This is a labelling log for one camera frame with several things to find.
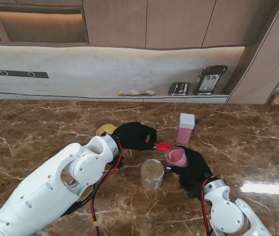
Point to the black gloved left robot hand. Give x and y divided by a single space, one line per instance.
132 135

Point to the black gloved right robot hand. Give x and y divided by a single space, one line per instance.
196 169

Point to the black round jar lid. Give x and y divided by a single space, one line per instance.
183 183

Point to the pink plastic measuring cup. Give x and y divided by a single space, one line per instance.
177 157

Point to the red plastic measuring spoon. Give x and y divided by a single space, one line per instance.
164 147

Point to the clear grain jar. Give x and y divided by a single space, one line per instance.
152 177

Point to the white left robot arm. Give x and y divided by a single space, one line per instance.
43 191

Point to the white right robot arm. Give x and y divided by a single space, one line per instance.
228 211

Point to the pink container with white lid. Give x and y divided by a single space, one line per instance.
186 123

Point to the yellow plastic bowl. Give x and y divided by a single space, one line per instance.
103 129

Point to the dark wooden serving board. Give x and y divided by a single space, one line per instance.
142 94

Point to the white back counter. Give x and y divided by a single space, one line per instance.
166 99

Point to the black toaster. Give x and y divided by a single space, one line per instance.
178 89

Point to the black espresso machine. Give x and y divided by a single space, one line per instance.
208 78

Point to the beige patterned box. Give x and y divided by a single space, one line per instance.
277 99

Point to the tall beige cabinet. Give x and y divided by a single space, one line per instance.
259 73

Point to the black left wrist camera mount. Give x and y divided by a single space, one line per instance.
119 161

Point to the beige wall cabinet door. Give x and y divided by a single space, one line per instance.
178 22
115 22
240 19

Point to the black wall control strip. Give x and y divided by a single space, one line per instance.
14 73

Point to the lit open wall shelf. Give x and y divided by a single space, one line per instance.
38 27

